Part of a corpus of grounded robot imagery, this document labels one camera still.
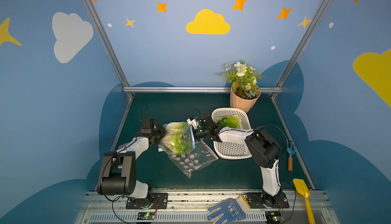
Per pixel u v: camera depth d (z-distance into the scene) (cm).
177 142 85
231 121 95
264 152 52
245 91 102
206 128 75
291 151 91
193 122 86
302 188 77
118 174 44
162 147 88
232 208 72
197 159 88
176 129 92
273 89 118
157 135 80
